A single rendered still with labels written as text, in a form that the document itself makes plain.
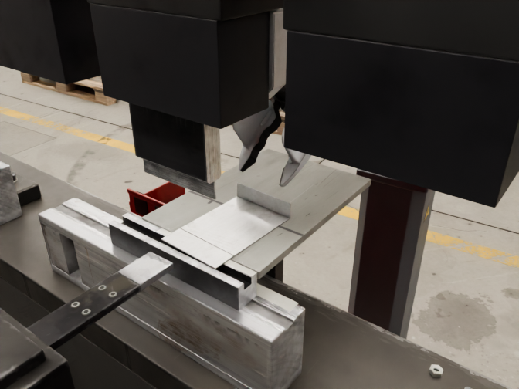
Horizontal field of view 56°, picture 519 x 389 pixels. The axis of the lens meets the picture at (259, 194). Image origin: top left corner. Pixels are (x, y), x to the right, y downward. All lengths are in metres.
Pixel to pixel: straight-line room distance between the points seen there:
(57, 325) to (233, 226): 0.22
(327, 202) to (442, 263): 1.73
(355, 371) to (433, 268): 1.72
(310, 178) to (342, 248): 1.64
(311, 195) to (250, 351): 0.23
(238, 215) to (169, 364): 0.19
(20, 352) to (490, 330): 1.82
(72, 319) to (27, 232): 0.42
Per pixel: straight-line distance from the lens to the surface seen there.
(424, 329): 1.98
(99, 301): 0.49
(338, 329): 0.64
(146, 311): 0.62
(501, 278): 2.35
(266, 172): 0.71
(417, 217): 1.29
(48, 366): 0.42
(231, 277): 0.51
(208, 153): 0.45
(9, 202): 0.92
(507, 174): 0.31
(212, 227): 0.58
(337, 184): 0.68
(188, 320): 0.56
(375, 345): 0.63
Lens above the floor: 1.31
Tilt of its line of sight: 29 degrees down
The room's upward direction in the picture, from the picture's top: straight up
